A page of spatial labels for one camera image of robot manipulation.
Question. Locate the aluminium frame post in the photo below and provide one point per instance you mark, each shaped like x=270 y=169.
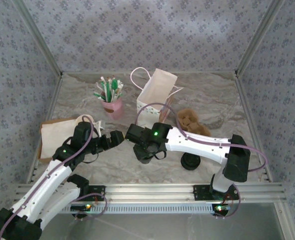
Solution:
x=40 y=37
x=258 y=37

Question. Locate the wide aluminium frame rail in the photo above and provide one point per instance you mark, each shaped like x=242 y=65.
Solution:
x=150 y=192

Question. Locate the white paper-wrapped straw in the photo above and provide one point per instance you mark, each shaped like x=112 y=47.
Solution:
x=101 y=91
x=110 y=87
x=98 y=95
x=120 y=90

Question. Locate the pink straw holder cup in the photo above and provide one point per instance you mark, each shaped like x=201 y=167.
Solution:
x=115 y=110

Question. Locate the black and white paper cup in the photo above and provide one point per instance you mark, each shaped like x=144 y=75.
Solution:
x=85 y=116

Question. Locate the green-lit controller board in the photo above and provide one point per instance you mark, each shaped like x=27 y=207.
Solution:
x=221 y=208
x=81 y=207

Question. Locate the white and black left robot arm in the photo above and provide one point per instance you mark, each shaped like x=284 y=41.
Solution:
x=55 y=187

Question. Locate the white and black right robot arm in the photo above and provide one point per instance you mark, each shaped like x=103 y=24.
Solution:
x=200 y=150

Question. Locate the black cup lid stack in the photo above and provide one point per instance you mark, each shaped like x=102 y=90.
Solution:
x=190 y=161

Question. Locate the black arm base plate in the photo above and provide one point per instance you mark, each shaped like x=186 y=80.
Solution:
x=200 y=192
x=97 y=192

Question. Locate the brown pulp cup carrier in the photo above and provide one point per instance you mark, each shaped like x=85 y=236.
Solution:
x=192 y=125

